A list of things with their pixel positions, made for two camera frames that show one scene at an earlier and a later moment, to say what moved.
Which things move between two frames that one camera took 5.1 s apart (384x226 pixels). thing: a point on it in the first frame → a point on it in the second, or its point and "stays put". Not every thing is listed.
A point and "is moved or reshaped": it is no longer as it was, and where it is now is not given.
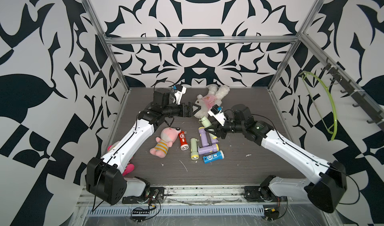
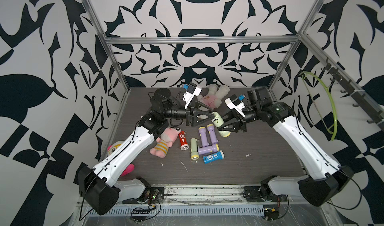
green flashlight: (194, 154) stays put
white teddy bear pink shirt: (212, 100) stays put
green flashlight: (205, 121) is moved or reshaped
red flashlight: (183, 138) stays put
